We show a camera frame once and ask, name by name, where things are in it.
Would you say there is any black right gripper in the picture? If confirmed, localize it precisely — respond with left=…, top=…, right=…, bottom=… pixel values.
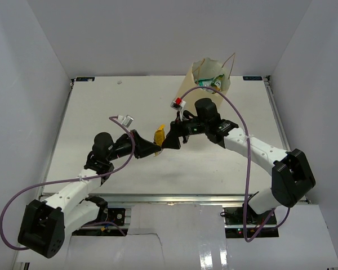
left=160, top=111, right=208, bottom=150

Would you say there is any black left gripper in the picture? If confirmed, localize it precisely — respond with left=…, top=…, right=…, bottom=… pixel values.
left=106, top=130, right=161, bottom=161

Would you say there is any yellow M&M's packet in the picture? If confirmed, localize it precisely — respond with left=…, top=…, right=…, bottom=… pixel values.
left=154, top=124, right=166, bottom=147

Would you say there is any teal candy bag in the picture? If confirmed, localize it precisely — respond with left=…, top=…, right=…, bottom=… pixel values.
left=196, top=78, right=213, bottom=87

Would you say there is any green Skittles packet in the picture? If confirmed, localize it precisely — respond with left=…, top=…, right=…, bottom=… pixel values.
left=209, top=74, right=225, bottom=92

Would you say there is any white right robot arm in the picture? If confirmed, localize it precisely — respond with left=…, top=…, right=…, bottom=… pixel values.
left=162, top=98, right=316, bottom=224

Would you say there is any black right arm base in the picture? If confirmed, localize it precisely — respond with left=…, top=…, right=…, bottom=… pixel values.
left=220, top=207, right=279, bottom=239

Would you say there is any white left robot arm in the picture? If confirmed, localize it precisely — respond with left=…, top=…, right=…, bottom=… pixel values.
left=18, top=130, right=161, bottom=258

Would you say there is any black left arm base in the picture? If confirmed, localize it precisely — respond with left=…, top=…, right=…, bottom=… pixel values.
left=83, top=196, right=126, bottom=236

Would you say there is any beige paper bag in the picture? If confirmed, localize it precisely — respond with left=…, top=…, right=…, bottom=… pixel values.
left=176, top=53, right=235, bottom=113

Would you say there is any white paper sheet front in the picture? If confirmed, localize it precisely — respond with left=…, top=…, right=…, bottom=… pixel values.
left=17, top=204, right=338, bottom=269

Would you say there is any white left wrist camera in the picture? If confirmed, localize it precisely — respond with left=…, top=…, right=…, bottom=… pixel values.
left=117, top=115, right=134, bottom=129

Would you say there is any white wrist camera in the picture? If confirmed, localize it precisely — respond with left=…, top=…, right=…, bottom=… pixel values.
left=170, top=97, right=186, bottom=121
left=117, top=115, right=134, bottom=129

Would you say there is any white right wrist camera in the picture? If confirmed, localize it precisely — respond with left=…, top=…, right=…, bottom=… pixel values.
left=170, top=97, right=186, bottom=121

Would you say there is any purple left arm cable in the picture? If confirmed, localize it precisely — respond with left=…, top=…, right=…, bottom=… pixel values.
left=0, top=115, right=137, bottom=251

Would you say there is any aluminium table frame rail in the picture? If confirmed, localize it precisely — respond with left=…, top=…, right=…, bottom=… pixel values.
left=38, top=193, right=310, bottom=204

